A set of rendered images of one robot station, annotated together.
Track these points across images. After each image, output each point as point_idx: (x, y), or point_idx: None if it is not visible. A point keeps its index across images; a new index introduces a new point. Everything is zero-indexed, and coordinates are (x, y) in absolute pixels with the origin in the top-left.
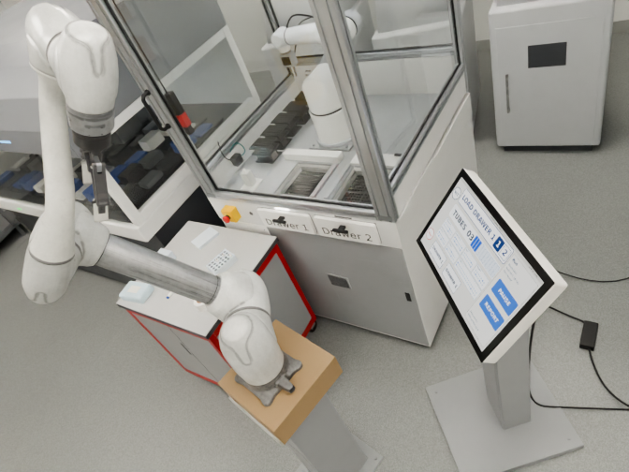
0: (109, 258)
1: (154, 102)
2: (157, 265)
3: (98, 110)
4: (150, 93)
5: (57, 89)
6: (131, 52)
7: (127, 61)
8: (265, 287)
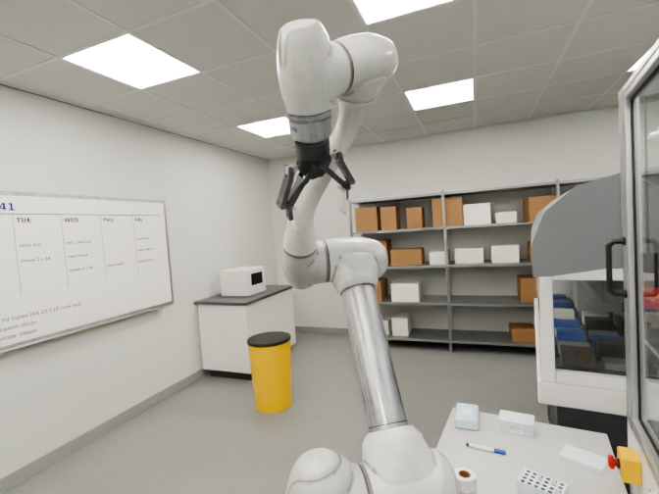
0: (344, 298)
1: (625, 257)
2: (362, 340)
3: (289, 110)
4: (625, 242)
5: (341, 110)
6: (627, 185)
7: (623, 196)
8: None
